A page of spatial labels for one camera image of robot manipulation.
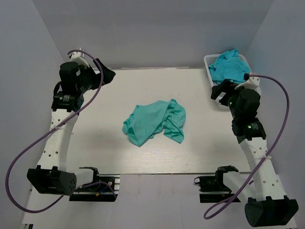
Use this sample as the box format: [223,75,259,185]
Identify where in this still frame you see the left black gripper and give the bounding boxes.
[77,59,116,94]

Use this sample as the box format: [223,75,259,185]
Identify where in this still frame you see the teal green t shirt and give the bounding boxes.
[122,99,186,147]

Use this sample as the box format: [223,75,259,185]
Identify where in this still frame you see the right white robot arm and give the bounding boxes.
[211,77,299,227]

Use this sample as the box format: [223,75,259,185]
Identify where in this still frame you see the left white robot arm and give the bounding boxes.
[27,60,115,196]

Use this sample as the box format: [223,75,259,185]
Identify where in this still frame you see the blue t shirt in basket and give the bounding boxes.
[208,49,251,84]

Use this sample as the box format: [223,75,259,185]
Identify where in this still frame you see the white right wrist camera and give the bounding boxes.
[234,73,260,92]

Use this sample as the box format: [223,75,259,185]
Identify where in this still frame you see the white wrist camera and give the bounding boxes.
[68,48,90,68]
[234,73,260,92]

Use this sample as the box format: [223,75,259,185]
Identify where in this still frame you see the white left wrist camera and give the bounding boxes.
[68,48,90,68]

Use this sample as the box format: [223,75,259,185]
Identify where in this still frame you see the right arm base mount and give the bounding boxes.
[193,176,234,203]

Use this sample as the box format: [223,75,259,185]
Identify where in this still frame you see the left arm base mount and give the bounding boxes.
[69,175,120,202]

